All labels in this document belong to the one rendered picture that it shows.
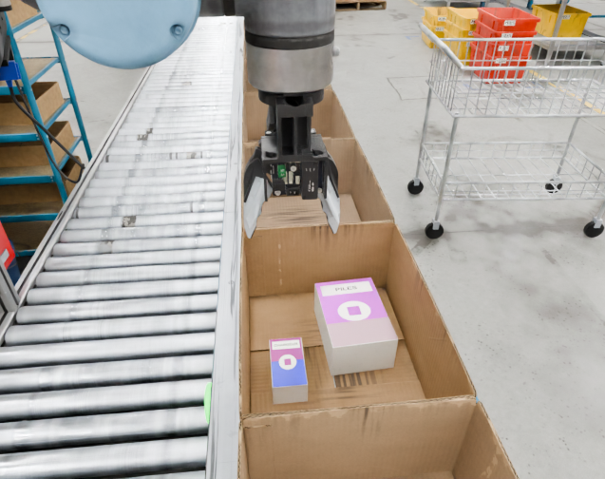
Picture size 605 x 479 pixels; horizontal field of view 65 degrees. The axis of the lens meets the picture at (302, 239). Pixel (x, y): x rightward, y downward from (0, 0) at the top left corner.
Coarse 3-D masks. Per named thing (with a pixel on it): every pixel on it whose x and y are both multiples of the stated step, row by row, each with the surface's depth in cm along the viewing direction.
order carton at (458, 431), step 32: (256, 416) 55; (288, 416) 55; (320, 416) 56; (352, 416) 57; (384, 416) 57; (416, 416) 58; (448, 416) 58; (480, 416) 56; (256, 448) 58; (288, 448) 59; (320, 448) 60; (352, 448) 61; (384, 448) 61; (416, 448) 62; (448, 448) 63; (480, 448) 57
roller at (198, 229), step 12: (108, 228) 141; (120, 228) 140; (132, 228) 140; (144, 228) 140; (156, 228) 140; (168, 228) 141; (180, 228) 141; (192, 228) 141; (204, 228) 141; (216, 228) 141; (60, 240) 140; (72, 240) 138; (84, 240) 138; (96, 240) 139
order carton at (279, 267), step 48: (288, 240) 89; (336, 240) 90; (384, 240) 91; (240, 288) 73; (288, 288) 95; (384, 288) 98; (240, 336) 65; (288, 336) 86; (432, 336) 72; (240, 384) 59; (336, 384) 79; (384, 384) 78; (432, 384) 73
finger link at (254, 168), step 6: (258, 150) 56; (252, 156) 57; (258, 156) 57; (252, 162) 57; (258, 162) 57; (246, 168) 57; (252, 168) 57; (258, 168) 57; (246, 174) 58; (252, 174) 58; (258, 174) 58; (246, 180) 58; (252, 180) 58; (246, 186) 59; (246, 192) 59; (246, 198) 59
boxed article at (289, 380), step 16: (272, 352) 78; (288, 352) 78; (272, 368) 75; (288, 368) 75; (304, 368) 75; (272, 384) 73; (288, 384) 73; (304, 384) 73; (288, 400) 75; (304, 400) 75
